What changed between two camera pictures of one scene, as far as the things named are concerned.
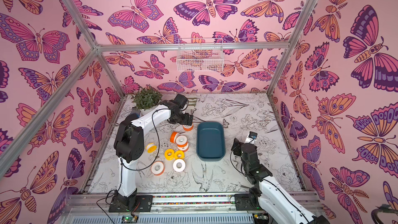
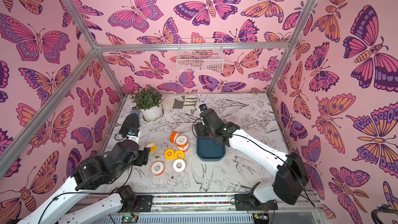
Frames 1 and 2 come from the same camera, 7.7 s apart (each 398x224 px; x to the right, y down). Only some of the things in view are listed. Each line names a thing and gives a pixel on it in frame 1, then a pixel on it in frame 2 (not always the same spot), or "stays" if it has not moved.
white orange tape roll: (181, 141) stays
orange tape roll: (184, 148) stays
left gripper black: (187, 122) to (143, 156)
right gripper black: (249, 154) to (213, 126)
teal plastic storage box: (210, 141) stays
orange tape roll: (172, 136) stays
